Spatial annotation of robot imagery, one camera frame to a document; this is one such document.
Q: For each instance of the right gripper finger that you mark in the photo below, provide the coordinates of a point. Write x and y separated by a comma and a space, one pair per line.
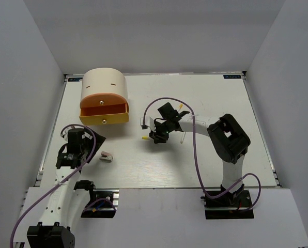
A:
153, 135
160, 139

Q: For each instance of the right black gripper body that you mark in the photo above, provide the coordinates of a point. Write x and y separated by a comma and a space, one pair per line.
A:
163, 128

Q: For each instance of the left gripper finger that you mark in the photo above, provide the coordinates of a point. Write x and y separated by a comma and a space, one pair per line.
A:
89, 154
97, 141

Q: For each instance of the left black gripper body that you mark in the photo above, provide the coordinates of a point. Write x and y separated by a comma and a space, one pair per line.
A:
88, 146

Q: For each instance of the white pen pale cap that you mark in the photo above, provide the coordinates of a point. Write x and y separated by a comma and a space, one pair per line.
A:
183, 137

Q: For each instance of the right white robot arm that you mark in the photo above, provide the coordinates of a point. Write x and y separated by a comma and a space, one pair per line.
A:
228, 138

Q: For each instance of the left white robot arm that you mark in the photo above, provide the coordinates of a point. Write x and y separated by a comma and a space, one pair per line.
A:
66, 203

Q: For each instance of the pink white mini stapler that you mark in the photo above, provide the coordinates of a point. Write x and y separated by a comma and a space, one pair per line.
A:
106, 157

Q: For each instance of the cream cylindrical drawer organizer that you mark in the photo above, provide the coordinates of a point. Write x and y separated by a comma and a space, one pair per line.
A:
104, 81

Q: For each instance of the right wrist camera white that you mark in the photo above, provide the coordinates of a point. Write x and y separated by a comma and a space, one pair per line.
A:
147, 123

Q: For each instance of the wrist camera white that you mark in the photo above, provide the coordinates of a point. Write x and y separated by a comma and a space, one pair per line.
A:
147, 123
64, 133

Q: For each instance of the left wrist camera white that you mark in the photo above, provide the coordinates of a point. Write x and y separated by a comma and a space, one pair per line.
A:
64, 133

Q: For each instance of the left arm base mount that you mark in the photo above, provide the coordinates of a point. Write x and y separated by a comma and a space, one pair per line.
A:
102, 205

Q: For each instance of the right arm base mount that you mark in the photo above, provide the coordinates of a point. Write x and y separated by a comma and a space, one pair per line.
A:
222, 209

